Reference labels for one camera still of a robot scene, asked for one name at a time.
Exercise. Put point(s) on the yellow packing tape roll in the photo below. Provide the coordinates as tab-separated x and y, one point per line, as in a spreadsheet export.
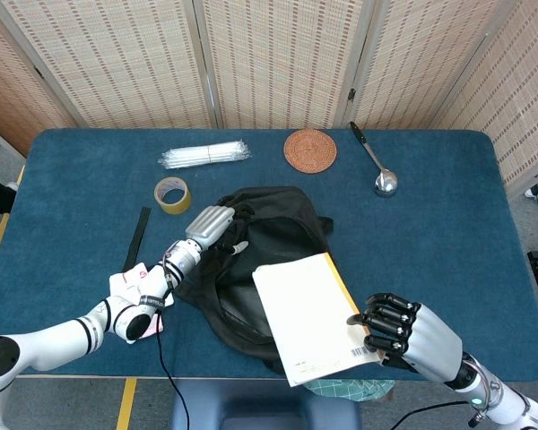
179	207

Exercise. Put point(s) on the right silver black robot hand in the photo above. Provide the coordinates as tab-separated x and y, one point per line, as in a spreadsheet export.
430	345

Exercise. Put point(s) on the bundle of clear straws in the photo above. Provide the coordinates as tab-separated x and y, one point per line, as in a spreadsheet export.
206	154

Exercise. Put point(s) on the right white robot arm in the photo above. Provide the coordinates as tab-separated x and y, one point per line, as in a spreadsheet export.
506	398

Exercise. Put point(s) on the green checked cloth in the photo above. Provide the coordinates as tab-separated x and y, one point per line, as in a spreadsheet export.
358	390

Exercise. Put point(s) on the black screen hinge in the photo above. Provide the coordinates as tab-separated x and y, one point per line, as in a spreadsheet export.
38	71
351	95

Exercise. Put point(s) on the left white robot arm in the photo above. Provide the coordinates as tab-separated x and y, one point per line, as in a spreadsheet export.
49	340

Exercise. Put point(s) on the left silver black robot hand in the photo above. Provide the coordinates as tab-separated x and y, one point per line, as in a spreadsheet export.
208	226

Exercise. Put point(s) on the blue padded chair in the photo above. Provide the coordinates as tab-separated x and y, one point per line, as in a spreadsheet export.
264	403

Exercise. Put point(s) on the black fabric backpack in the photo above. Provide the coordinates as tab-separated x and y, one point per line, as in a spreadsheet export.
278	233

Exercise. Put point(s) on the white book yellow spine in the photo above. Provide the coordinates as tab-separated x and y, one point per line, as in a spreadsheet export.
305	313

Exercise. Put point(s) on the bamboo folding screen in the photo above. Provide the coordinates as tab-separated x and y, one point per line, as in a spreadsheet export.
273	58

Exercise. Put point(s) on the round woven rattan coaster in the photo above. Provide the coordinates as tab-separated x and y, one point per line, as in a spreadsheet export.
310	151

